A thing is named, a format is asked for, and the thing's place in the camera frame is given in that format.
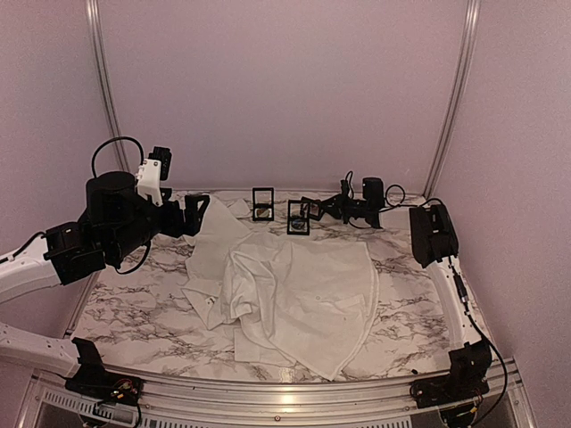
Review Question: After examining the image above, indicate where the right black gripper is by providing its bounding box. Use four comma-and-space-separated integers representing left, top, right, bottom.
317, 191, 368, 225

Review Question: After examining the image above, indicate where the green round brooch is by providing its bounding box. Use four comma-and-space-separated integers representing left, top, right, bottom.
255, 204, 271, 217

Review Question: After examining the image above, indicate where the white button shirt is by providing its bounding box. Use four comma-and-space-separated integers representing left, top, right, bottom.
182, 198, 379, 381

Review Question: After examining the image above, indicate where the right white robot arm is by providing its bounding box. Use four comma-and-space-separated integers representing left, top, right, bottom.
302, 172, 492, 399

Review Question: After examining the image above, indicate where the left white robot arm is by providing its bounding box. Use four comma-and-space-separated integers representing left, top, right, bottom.
1, 171, 210, 397

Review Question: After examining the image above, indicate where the black display frame right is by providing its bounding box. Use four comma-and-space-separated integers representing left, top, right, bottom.
301, 197, 324, 221

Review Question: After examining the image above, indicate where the black display frame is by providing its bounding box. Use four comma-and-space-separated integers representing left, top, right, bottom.
252, 187, 275, 222
286, 200, 310, 235
301, 197, 324, 221

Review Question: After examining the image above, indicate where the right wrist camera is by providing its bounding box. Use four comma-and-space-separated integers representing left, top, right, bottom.
341, 170, 354, 200

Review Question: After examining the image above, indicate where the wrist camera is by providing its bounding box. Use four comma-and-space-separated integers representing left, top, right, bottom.
341, 170, 354, 200
136, 146, 172, 207

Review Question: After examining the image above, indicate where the black display frame middle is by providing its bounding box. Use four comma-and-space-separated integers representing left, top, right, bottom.
286, 200, 310, 235

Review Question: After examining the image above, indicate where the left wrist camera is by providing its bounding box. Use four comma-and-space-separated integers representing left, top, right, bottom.
136, 146, 172, 207

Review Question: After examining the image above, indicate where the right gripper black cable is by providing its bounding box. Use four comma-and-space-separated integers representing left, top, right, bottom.
383, 185, 407, 209

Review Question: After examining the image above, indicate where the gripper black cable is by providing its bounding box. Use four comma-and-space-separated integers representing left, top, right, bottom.
383, 185, 407, 209
91, 136, 146, 179

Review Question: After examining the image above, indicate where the black display frame left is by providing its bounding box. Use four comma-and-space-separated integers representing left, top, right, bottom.
252, 187, 275, 222

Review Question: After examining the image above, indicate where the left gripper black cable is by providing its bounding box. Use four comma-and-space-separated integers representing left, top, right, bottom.
91, 136, 146, 179

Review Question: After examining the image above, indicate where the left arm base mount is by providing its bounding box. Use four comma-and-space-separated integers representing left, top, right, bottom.
65, 338, 143, 407

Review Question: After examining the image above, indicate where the aluminium front rail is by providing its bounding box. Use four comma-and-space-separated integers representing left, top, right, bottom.
14, 358, 537, 427

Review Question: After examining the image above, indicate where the left aluminium corner post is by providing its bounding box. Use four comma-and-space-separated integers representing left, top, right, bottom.
84, 0, 133, 175

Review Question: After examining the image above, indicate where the aluminium corner post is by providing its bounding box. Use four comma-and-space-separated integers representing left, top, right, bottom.
423, 0, 481, 199
84, 0, 133, 175

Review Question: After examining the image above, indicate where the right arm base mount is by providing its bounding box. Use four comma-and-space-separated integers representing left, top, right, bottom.
410, 340, 492, 408

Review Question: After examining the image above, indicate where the right aluminium corner post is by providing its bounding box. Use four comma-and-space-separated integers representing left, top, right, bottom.
423, 0, 481, 199

